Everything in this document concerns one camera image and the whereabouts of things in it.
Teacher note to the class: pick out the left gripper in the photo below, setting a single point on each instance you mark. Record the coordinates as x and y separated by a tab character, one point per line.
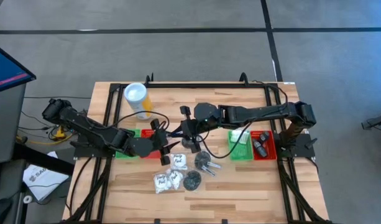
156	143

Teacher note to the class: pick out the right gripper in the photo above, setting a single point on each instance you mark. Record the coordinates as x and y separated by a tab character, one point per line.
199	130

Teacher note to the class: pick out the dark grey travel bottle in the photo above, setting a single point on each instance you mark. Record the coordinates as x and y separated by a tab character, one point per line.
265	137
260	148

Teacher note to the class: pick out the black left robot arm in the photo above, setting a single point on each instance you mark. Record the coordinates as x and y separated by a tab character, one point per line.
94	132

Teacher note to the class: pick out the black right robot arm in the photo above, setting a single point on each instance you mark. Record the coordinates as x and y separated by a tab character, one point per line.
264	113

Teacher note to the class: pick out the red plastic basket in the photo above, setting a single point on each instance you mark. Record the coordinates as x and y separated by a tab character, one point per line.
272	155
146	133

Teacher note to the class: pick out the green plastic basket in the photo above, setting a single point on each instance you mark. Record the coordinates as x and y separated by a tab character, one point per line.
240	154
136	132

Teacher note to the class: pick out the white and yellow canister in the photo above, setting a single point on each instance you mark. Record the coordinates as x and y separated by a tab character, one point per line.
137	99

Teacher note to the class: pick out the white printed paper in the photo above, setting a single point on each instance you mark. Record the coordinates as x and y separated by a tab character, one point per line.
44	182

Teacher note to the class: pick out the white tape roll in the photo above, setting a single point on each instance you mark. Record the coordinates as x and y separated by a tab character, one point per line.
24	199

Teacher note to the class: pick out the monitor with blue screen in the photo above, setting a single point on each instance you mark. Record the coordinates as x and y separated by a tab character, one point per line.
7	68

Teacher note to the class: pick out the grey stand leg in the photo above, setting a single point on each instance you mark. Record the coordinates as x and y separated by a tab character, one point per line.
376	123

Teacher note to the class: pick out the black aluminium rig frame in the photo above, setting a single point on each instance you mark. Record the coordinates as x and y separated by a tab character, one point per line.
193	85

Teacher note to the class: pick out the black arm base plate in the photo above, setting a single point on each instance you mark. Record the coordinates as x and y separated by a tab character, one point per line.
302	153
84	153

